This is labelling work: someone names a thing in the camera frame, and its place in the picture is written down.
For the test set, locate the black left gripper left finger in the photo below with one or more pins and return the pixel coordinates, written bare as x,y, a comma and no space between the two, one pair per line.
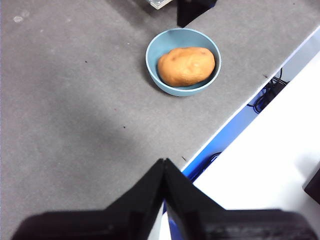
112,222

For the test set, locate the brown potato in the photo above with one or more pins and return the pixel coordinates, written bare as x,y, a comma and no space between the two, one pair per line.
187,67

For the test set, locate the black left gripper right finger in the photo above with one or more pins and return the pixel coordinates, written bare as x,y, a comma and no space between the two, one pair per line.
212,225

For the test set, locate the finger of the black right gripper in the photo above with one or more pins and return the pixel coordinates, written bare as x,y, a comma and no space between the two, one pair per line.
190,10

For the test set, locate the blue ribbed bowl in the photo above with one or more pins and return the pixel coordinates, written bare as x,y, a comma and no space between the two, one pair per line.
152,56

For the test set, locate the black box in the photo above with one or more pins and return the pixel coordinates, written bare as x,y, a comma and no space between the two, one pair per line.
313,185

